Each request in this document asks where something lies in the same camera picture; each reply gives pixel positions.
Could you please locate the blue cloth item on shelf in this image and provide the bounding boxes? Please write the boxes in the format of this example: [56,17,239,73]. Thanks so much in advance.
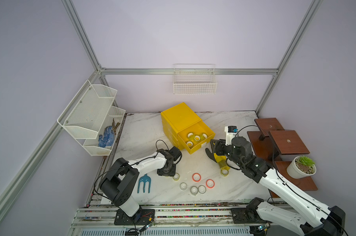
[98,126,115,147]

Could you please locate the red tape roll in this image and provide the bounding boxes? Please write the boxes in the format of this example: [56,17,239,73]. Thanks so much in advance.
[206,179,215,189]
[192,173,201,183]

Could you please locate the white wire wall basket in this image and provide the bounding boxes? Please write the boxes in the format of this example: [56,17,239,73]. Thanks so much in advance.
[173,64,217,95]

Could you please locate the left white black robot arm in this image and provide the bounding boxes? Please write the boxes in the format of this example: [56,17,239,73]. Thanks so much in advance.
[99,146,182,221]

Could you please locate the potted succulent white pot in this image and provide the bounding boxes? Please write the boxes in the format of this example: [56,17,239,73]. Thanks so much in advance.
[286,156,317,179]

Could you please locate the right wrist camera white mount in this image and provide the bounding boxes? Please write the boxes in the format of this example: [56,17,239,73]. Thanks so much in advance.
[224,126,238,146]

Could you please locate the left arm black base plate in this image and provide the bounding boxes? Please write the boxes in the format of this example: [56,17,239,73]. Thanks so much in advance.
[114,209,155,226]

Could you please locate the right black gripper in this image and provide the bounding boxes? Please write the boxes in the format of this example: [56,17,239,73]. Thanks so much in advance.
[211,139,244,168]

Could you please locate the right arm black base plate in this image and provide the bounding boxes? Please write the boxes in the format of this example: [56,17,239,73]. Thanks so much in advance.
[231,208,266,224]

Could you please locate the white mesh two-tier wall shelf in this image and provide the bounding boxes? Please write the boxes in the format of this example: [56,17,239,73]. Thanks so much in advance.
[57,80,126,156]

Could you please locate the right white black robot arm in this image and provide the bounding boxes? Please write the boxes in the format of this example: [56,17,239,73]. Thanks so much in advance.
[206,137,347,236]

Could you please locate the teal garden fork yellow handle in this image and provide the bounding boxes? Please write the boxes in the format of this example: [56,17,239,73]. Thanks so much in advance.
[137,174,151,193]

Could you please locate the yellow top drawer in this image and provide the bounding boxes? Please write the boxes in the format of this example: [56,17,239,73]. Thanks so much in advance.
[178,121,215,154]

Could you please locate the yellow black work glove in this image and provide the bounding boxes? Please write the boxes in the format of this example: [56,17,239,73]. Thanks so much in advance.
[205,148,230,171]

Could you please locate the yellow plastic drawer cabinet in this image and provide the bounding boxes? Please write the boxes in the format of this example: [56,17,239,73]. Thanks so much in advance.
[161,102,202,150]

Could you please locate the white tape roll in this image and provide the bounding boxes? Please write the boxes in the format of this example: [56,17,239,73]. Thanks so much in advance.
[198,185,207,194]
[190,186,199,196]
[180,183,187,191]

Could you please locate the brown wooden stepped shelf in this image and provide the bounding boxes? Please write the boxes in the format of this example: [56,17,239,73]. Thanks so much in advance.
[247,118,318,191]

